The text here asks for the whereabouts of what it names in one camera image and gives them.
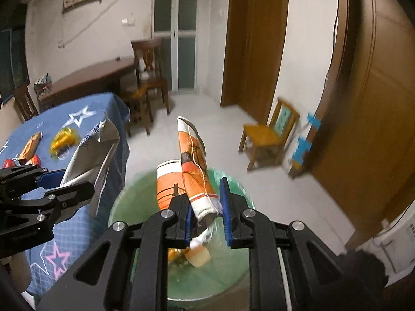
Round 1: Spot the dark wooden chair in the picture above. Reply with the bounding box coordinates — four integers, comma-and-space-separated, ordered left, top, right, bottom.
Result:
13, 84, 39, 122
130, 37, 171, 114

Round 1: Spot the white appliance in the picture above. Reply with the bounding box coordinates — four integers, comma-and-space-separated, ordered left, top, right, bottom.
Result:
371, 207, 415, 276

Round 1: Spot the yellow plastic wrapper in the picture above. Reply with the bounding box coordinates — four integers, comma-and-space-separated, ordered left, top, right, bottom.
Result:
49, 128, 80, 159

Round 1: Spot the dark wooden dining table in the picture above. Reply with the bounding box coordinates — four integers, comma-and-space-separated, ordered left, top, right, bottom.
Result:
37, 57, 140, 111

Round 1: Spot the beige foam block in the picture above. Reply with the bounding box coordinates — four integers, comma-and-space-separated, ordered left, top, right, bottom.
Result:
188, 244, 213, 269

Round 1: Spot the silver foil packet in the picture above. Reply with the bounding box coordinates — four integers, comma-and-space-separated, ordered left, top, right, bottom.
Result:
60, 118, 120, 217

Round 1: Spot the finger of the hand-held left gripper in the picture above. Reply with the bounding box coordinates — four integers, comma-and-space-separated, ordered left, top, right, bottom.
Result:
0, 165, 65, 201
19, 181, 95, 225

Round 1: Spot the orange and white packet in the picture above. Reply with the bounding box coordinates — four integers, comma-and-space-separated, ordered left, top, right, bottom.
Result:
156, 116, 221, 225

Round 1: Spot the wooden stool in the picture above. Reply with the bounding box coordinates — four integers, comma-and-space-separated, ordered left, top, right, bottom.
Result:
120, 87, 154, 137

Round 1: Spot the dark window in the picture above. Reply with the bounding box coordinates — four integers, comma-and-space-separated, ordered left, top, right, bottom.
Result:
0, 27, 30, 104

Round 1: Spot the beige box with red print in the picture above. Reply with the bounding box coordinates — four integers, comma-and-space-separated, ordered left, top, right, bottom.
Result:
19, 131, 43, 162

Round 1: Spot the blue star tablecloth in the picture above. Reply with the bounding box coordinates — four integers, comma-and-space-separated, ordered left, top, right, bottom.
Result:
0, 92, 130, 297

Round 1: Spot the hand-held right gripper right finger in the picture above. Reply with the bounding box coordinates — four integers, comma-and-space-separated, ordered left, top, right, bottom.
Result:
219, 178, 346, 311

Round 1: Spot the trash bin with green bag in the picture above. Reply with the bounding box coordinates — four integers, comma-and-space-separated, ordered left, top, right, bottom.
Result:
108, 168, 257, 302

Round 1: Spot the frosted glass door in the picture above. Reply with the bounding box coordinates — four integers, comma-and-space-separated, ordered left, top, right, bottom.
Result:
152, 0, 199, 93

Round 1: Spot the small wooden chair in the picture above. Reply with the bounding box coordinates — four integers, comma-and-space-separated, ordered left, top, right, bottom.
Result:
238, 97, 300, 172

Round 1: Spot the brown wooden door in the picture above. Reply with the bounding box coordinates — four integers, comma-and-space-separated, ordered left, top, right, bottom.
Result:
220, 0, 290, 124
311, 0, 415, 243

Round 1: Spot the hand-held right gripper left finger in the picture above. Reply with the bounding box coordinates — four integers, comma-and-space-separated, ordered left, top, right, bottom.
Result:
37, 194, 196, 311

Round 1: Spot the dark basket with items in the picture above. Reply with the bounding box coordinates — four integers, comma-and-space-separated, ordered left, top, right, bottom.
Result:
34, 73, 54, 96

